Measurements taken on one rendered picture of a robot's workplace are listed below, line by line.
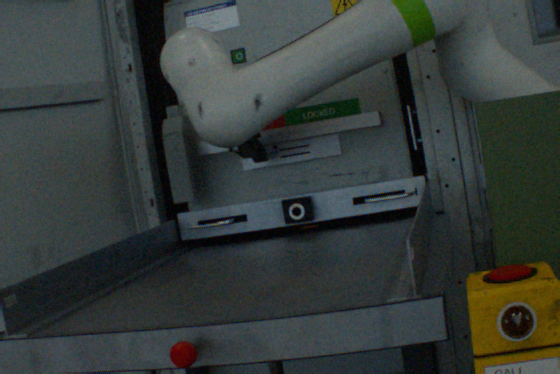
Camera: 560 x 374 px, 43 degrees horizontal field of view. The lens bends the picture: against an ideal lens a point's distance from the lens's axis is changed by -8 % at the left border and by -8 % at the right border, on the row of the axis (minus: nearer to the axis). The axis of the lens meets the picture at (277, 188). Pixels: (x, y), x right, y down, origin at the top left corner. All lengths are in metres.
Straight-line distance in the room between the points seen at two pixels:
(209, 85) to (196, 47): 0.08
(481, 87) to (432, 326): 0.53
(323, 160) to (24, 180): 0.62
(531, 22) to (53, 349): 1.06
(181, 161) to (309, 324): 0.73
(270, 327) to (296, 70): 0.42
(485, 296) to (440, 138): 0.92
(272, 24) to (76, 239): 0.61
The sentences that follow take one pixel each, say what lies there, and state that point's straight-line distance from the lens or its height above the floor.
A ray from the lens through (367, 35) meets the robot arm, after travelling 1.16.
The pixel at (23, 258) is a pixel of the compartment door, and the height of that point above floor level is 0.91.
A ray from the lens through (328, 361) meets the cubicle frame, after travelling 1.62.
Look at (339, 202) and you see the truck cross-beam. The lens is 1.57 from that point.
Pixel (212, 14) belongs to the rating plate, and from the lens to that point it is 1.65.
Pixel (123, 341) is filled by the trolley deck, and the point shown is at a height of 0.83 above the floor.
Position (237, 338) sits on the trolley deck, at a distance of 0.91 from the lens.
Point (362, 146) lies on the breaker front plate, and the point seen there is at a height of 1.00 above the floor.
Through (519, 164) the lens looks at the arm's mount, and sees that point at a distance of 0.72.
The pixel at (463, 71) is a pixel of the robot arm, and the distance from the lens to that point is 1.29.
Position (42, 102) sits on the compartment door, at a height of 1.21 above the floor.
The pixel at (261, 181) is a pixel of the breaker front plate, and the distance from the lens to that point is 1.61.
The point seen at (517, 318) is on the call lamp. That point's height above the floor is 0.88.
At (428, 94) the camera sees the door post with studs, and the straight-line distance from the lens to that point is 1.51.
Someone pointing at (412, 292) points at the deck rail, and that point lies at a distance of 0.87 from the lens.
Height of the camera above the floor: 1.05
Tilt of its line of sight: 4 degrees down
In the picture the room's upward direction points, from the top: 10 degrees counter-clockwise
